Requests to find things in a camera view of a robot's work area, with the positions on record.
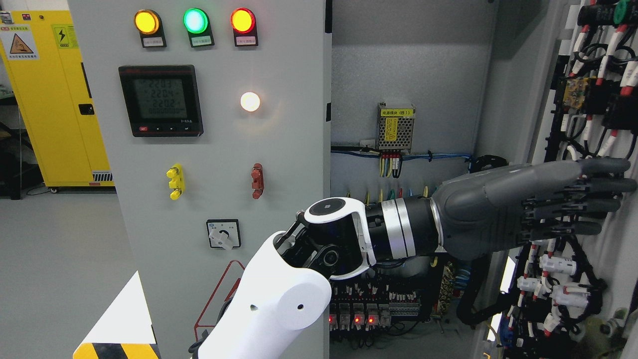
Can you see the yellow terminal post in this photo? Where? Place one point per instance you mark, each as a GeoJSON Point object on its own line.
{"type": "Point", "coordinates": [176, 183]}

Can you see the lower relay and breaker row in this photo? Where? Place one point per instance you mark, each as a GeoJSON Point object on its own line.
{"type": "Point", "coordinates": [366, 304]}

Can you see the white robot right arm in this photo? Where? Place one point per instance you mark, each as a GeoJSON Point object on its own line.
{"type": "Point", "coordinates": [285, 287]}

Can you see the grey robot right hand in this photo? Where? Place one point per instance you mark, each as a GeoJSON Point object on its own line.
{"type": "Point", "coordinates": [503, 208]}

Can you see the black digital power meter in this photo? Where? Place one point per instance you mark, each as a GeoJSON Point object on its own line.
{"type": "Point", "coordinates": [162, 100]}

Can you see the red electric danger sticker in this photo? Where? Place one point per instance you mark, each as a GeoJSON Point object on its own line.
{"type": "Point", "coordinates": [223, 291]}

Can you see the amber indicator lamp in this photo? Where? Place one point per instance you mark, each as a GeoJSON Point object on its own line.
{"type": "Point", "coordinates": [149, 25]}

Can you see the white lit indicator lamp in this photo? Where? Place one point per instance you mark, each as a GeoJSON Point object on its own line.
{"type": "Point", "coordinates": [250, 101]}

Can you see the red terminal post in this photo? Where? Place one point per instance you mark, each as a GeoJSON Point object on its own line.
{"type": "Point", "coordinates": [257, 175]}

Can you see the red indicator lamp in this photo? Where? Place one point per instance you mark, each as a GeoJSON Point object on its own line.
{"type": "Point", "coordinates": [244, 26]}

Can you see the grey cabinet door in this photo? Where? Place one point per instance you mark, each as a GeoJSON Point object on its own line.
{"type": "Point", "coordinates": [289, 135]}
{"type": "Point", "coordinates": [594, 98]}

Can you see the green indicator lamp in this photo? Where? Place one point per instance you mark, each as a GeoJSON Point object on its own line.
{"type": "Point", "coordinates": [197, 25]}

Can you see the yellow safety storage cabinet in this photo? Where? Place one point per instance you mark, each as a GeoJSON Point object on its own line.
{"type": "Point", "coordinates": [45, 67]}

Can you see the metal mesh power supply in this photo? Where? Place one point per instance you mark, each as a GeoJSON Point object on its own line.
{"type": "Point", "coordinates": [395, 126]}

